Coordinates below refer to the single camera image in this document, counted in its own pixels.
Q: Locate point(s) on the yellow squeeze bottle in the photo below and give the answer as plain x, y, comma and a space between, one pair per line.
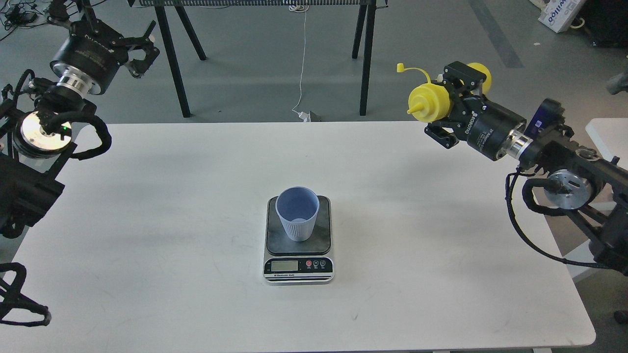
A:
428, 102

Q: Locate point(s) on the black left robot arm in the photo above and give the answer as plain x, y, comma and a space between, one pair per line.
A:
47, 122

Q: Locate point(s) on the blue plastic cup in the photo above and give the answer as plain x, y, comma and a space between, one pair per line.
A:
298, 208

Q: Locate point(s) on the white side table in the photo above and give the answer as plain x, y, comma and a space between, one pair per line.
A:
609, 136

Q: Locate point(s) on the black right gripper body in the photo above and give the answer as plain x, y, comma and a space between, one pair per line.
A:
485, 125

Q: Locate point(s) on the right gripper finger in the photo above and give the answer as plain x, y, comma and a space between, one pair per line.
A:
462, 80
447, 133

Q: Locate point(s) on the white cardboard box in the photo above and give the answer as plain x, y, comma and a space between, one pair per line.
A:
558, 15

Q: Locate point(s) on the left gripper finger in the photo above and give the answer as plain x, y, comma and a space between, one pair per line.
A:
58, 14
138, 67

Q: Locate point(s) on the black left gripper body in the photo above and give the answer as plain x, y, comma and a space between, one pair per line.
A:
93, 55

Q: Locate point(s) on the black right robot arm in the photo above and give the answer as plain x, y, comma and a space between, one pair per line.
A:
575, 181

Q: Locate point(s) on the digital kitchen scale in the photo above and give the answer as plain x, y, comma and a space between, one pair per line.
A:
287, 262

